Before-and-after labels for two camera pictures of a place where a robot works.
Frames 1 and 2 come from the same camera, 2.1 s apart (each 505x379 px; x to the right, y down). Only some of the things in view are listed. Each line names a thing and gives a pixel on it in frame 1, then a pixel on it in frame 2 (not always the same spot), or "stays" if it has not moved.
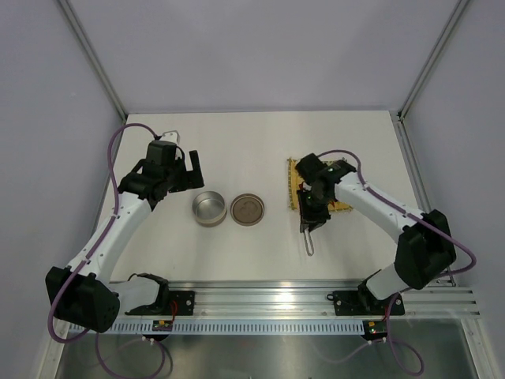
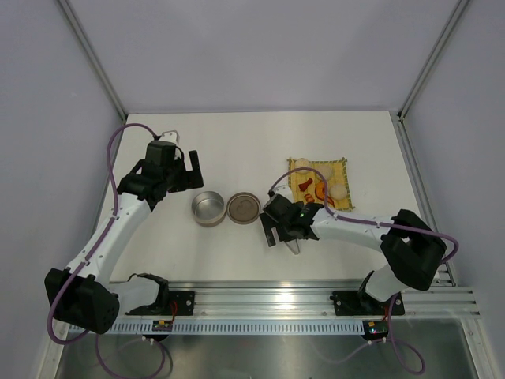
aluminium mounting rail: [289, 298] stays
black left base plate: [169, 303] stays
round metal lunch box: [209, 208] stays
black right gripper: [310, 219] to [269, 223]
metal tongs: [308, 242] to [293, 245]
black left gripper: [192, 179] stays
